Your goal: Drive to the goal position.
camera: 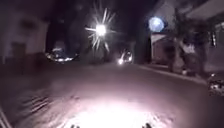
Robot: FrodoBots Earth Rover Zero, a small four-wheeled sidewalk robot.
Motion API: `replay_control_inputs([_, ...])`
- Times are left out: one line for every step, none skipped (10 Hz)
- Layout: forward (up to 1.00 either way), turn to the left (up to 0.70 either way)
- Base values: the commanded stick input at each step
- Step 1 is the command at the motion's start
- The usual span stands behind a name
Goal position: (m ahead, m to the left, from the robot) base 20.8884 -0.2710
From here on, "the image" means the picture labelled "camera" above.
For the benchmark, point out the dark asphalt road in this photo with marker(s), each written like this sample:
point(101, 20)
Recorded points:
point(110, 86)

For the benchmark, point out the street lamp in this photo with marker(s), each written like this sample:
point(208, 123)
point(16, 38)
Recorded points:
point(100, 30)

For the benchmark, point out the parked car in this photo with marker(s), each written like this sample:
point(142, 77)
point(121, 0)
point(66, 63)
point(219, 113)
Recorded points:
point(60, 56)

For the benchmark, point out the raised kerb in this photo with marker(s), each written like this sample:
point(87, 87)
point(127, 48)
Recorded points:
point(173, 75)

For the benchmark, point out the tree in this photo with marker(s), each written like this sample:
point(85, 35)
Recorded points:
point(176, 40)

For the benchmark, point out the robot's own part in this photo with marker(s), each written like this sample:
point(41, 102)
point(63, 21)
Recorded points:
point(147, 125)
point(74, 126)

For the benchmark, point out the person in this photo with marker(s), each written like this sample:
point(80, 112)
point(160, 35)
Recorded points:
point(190, 58)

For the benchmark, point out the building with overhanging roof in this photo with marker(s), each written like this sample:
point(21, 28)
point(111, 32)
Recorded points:
point(196, 33)

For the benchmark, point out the parked vehicle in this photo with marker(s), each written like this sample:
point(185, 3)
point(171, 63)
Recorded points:
point(216, 85)

